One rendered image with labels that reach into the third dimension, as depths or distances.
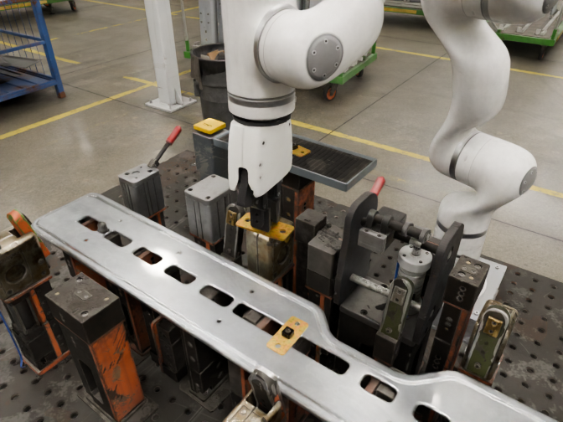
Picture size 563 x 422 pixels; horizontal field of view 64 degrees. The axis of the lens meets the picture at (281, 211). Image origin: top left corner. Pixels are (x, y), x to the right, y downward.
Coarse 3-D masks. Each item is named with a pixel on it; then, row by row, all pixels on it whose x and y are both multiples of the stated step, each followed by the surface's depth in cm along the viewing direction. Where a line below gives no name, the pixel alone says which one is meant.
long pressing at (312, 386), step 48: (48, 240) 104; (96, 240) 103; (144, 240) 103; (144, 288) 90; (192, 288) 90; (240, 288) 90; (240, 336) 80; (288, 384) 72; (336, 384) 72; (432, 384) 72; (480, 384) 72
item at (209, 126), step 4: (204, 120) 120; (208, 120) 120; (212, 120) 120; (196, 124) 118; (200, 124) 118; (204, 124) 118; (208, 124) 118; (212, 124) 118; (216, 124) 118; (220, 124) 118; (224, 124) 118; (196, 128) 117; (200, 128) 116; (204, 128) 115; (208, 128) 115; (212, 128) 115; (216, 128) 116; (220, 128) 117; (208, 132) 115; (212, 132) 115
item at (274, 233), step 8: (248, 216) 70; (240, 224) 68; (248, 224) 68; (272, 224) 68; (280, 224) 68; (288, 224) 68; (256, 232) 66; (264, 232) 66; (272, 232) 66; (288, 232) 66; (280, 240) 65
